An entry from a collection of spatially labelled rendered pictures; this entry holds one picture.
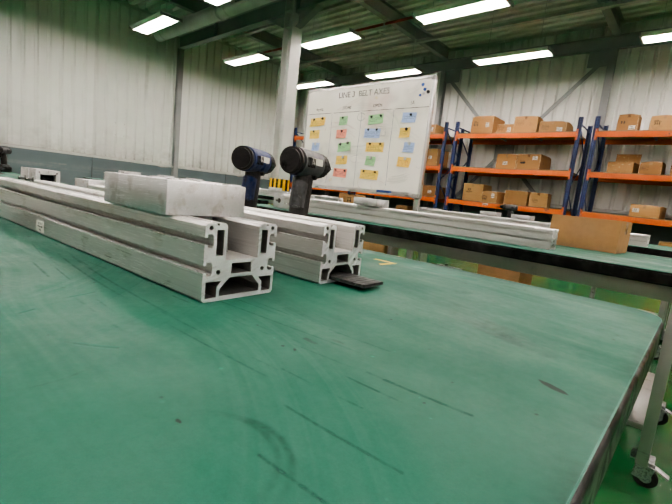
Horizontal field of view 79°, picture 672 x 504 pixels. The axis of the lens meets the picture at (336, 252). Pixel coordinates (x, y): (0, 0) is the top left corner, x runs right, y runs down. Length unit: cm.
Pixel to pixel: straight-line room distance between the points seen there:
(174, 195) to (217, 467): 34
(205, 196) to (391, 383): 32
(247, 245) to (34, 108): 1200
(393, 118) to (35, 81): 1003
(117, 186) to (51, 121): 1187
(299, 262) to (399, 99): 329
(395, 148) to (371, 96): 57
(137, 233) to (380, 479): 44
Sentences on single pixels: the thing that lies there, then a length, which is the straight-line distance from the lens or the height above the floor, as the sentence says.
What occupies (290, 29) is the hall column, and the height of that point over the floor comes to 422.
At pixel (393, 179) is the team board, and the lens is 370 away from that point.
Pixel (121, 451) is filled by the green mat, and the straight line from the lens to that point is 23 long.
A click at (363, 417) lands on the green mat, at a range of 26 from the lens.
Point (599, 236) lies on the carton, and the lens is 227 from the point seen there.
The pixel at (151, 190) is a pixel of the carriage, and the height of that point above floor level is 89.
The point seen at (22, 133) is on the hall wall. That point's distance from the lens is 1236.
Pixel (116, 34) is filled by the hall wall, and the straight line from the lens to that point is 1327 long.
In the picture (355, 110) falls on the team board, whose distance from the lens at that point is 410.
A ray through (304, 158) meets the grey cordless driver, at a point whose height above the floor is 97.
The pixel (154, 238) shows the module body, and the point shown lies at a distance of 53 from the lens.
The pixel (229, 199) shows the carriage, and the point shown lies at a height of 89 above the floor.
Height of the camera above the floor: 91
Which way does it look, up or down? 8 degrees down
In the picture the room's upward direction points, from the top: 6 degrees clockwise
